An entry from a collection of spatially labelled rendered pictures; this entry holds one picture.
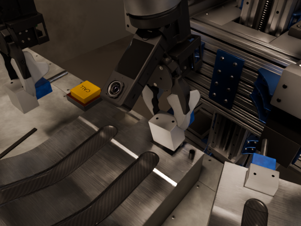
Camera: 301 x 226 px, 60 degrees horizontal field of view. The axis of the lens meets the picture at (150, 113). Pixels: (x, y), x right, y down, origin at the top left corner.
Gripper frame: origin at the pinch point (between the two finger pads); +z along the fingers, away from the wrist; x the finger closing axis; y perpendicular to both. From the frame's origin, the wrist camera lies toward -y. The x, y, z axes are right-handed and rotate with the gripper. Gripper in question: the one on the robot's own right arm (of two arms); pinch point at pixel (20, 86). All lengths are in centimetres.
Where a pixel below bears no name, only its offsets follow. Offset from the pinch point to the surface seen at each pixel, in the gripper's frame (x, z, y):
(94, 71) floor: 113, 95, 98
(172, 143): -31.6, 3.0, 10.0
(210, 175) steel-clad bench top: -37.3, 15.1, 16.8
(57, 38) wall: 146, 72, 91
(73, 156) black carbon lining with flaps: -17.2, 7.0, -1.7
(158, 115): -26.9, 0.2, 11.6
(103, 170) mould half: -24.1, 6.6, -0.3
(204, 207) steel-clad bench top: -40.3, 15.1, 9.8
